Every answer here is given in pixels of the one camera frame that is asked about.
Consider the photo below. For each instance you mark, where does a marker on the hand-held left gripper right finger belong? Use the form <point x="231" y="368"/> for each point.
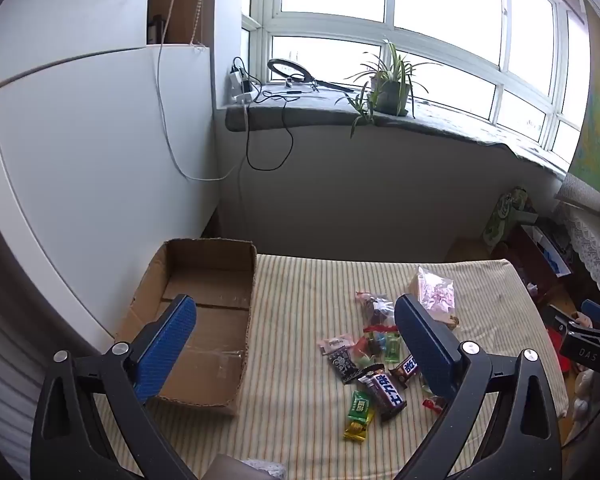
<point x="425" y="350"/>

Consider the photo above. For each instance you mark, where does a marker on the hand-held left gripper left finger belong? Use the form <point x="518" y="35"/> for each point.
<point x="165" y="345"/>

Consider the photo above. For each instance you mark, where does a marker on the small chocolate bar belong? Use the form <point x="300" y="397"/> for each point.
<point x="405" y="369"/>

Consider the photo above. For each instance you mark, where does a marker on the pale green candy packet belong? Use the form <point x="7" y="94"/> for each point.
<point x="392" y="349"/>

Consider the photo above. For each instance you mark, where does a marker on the brown cardboard box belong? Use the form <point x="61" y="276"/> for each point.
<point x="205" y="330"/>

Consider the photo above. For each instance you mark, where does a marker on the small red candy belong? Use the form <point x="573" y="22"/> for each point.
<point x="432" y="405"/>

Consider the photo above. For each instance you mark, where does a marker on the colourful jelly packet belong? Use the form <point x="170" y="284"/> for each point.
<point x="367" y="352"/>

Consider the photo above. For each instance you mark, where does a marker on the pink sliced bread packet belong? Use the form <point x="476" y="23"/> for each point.
<point x="432" y="290"/>

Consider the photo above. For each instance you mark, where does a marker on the large chocolate bar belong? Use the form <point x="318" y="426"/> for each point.
<point x="382" y="395"/>

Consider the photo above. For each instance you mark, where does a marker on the dark cake clear red-ended packet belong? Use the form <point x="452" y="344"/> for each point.
<point x="375" y="310"/>

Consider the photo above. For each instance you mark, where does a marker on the black patterned snack packet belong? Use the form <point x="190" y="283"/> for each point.
<point x="344" y="365"/>

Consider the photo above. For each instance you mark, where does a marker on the bright green candy packet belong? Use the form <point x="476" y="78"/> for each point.
<point x="361" y="406"/>

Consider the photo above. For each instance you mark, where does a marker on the pink candy packet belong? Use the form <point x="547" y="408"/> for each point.
<point x="334" y="343"/>

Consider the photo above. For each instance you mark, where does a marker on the yellow round snack packet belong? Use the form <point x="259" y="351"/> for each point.
<point x="356" y="431"/>

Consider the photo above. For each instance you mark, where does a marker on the white lace cloth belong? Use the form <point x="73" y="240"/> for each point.
<point x="590" y="250"/>

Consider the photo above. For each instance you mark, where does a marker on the dark red wooden chest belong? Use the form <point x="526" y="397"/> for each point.
<point x="525" y="260"/>

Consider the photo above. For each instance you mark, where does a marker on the green patterned bag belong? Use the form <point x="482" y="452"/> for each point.
<point x="500" y="220"/>

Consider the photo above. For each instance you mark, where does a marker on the pale cloth bundle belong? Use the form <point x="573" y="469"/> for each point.
<point x="250" y="470"/>

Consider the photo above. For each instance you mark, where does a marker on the white cabinet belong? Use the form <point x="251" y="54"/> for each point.
<point x="80" y="160"/>

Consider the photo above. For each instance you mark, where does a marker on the potted spider plant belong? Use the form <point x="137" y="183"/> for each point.
<point x="387" y="92"/>

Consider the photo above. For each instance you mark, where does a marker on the brown wooden panel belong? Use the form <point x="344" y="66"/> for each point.
<point x="185" y="0"/>

